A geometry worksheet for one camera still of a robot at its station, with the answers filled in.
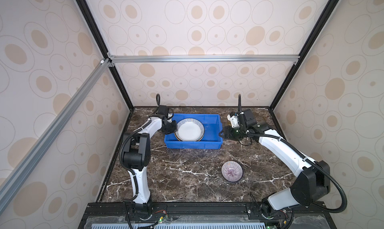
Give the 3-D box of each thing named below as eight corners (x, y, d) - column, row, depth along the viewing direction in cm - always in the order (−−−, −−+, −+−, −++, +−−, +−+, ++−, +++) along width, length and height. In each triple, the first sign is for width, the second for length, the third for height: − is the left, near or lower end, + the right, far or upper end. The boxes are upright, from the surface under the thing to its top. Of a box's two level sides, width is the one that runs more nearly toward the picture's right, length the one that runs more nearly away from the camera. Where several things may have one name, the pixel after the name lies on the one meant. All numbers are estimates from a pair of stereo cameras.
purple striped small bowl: (221, 185, 84) (223, 179, 77) (219, 166, 91) (221, 160, 84) (241, 185, 84) (245, 179, 77) (237, 166, 91) (241, 160, 84)
